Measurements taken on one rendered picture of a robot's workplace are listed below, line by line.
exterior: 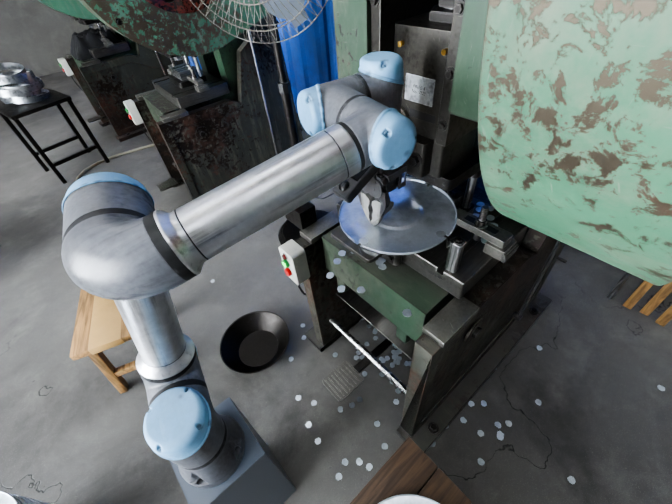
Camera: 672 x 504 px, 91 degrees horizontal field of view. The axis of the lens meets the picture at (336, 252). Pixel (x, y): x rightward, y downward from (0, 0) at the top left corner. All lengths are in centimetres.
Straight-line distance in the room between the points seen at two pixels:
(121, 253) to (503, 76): 41
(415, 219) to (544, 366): 98
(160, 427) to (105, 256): 41
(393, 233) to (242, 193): 45
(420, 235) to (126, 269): 59
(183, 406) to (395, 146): 61
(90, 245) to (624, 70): 49
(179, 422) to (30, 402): 128
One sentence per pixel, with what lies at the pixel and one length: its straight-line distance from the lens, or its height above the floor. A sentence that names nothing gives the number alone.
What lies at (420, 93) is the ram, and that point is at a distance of 75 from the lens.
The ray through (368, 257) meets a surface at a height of 78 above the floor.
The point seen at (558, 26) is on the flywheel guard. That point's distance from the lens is 27.
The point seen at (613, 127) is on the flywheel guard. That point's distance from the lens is 28.
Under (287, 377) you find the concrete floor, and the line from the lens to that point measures 148.
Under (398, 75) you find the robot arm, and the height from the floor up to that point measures 113.
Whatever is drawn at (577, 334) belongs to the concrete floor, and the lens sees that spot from 177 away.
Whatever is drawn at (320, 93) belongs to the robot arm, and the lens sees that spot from 58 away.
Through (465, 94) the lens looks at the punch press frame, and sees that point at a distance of 64.
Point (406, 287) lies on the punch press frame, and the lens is 87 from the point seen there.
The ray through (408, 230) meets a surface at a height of 79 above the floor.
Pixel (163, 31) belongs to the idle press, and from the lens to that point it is 184.
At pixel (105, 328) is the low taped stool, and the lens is 151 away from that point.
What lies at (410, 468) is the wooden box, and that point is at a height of 35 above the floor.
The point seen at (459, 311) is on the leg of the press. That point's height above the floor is 64.
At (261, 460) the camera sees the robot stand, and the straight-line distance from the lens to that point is 95.
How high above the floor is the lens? 132
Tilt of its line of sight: 45 degrees down
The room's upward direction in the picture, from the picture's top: 7 degrees counter-clockwise
